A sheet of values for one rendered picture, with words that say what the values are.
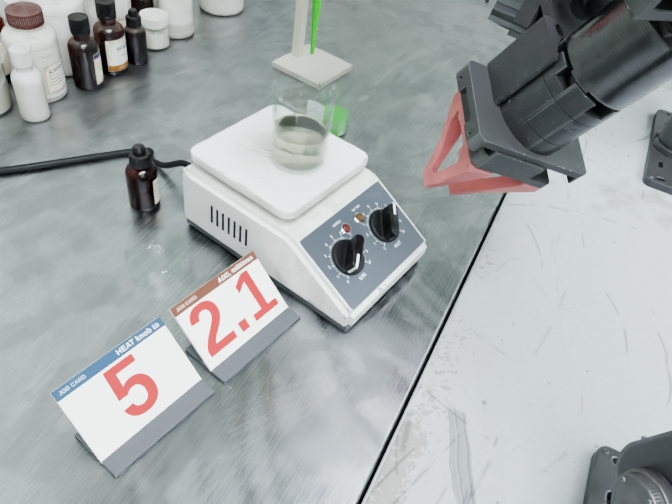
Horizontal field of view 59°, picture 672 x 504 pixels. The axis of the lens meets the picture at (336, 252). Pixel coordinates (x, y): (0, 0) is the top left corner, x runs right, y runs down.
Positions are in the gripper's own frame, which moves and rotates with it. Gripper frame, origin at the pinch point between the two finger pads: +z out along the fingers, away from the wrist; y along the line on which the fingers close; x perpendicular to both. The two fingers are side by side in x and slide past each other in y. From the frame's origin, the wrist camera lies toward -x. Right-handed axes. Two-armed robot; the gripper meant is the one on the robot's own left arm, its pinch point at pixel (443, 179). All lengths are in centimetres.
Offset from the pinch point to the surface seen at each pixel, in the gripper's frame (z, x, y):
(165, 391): 13.2, 15.7, 17.7
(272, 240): 10.2, 3.3, 10.5
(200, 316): 12.6, 9.8, 15.6
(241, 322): 13.0, 9.8, 12.0
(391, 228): 6.7, 1.6, 0.6
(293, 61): 26.2, -32.4, -0.1
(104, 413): 13.0, 17.4, 21.9
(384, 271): 8.4, 5.1, 0.5
